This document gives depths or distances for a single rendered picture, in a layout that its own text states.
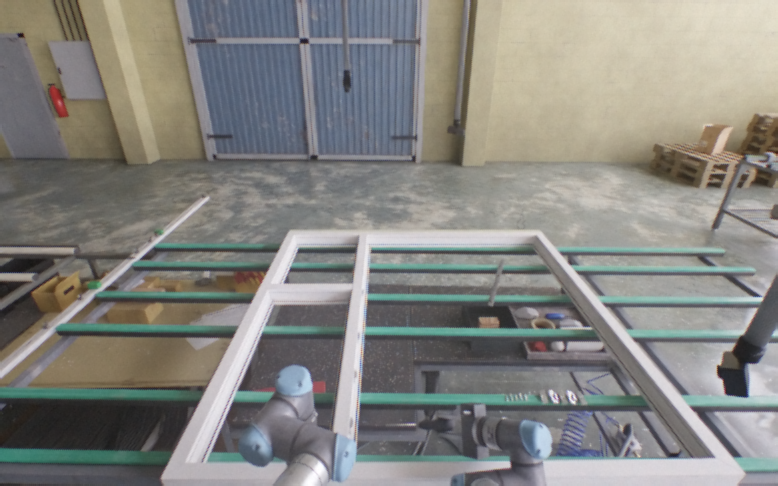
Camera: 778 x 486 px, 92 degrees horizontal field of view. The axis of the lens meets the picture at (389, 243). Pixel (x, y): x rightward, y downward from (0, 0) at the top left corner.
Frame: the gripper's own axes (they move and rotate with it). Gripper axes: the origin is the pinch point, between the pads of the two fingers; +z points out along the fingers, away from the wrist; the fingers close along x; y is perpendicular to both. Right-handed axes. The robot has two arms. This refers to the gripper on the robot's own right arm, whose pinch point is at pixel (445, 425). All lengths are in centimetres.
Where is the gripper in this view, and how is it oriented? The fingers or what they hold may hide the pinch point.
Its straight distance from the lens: 123.3
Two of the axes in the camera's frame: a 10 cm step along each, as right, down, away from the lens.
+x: 0.0, 9.5, -3.0
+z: -6.1, 2.4, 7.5
